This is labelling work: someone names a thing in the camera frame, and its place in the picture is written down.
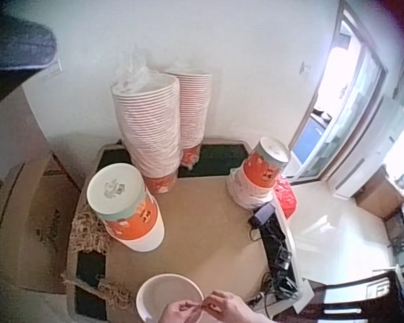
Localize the upturned orange cup stack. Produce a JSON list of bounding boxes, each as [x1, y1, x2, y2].
[[86, 162, 166, 252], [226, 136, 291, 210]]

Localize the black wire rack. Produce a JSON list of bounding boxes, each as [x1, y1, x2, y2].
[[386, 201, 404, 258]]

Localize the person's left hand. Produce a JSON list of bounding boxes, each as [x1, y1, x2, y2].
[[161, 299, 203, 323]]

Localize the tall stack of white cups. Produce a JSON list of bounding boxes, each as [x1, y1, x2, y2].
[[110, 72, 183, 195], [163, 67, 213, 166]]

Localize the dark grey padded object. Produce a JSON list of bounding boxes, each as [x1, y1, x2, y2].
[[0, 13, 59, 72]]

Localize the clear plastic bag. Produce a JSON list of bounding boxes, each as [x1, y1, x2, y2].
[[113, 49, 158, 94]]

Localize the large cardboard box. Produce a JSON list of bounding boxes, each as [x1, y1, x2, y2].
[[0, 147, 83, 294]]

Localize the brown cardboard sheet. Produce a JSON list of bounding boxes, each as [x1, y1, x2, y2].
[[74, 168, 274, 323]]

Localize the red printed box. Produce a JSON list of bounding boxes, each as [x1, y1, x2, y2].
[[271, 174, 299, 220]]

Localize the white air conditioner unit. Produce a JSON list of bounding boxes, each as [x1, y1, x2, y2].
[[333, 96, 404, 200]]

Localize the small thin strip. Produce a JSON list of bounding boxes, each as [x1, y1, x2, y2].
[[188, 301, 220, 312]]

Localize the sliding glass door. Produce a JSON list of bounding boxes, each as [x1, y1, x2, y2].
[[288, 0, 390, 184]]

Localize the black power adapter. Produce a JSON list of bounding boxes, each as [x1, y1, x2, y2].
[[248, 203, 277, 230]]

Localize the person's right hand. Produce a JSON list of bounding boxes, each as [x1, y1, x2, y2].
[[199, 290, 257, 323]]

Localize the black cables and devices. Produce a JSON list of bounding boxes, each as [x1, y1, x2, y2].
[[248, 215, 301, 306]]

